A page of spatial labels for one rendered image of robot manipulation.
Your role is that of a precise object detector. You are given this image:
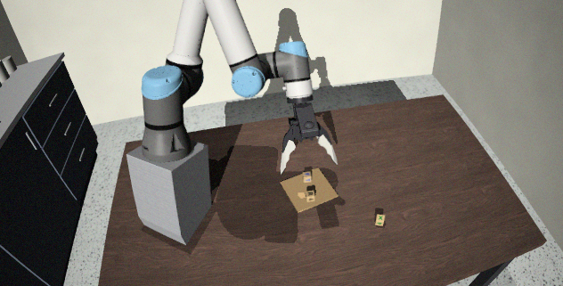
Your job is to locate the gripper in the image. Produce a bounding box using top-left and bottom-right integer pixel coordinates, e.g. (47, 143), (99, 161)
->
(281, 95), (338, 175)

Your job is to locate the tan square mat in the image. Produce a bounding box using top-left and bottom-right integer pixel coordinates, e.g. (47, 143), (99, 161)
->
(281, 168), (338, 213)

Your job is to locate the cream letter block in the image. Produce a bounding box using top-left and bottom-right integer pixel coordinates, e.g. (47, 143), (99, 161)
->
(303, 172), (312, 183)
(375, 215), (385, 226)
(306, 191), (315, 202)

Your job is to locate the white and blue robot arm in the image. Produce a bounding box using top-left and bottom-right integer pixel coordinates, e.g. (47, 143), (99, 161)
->
(142, 0), (319, 162)

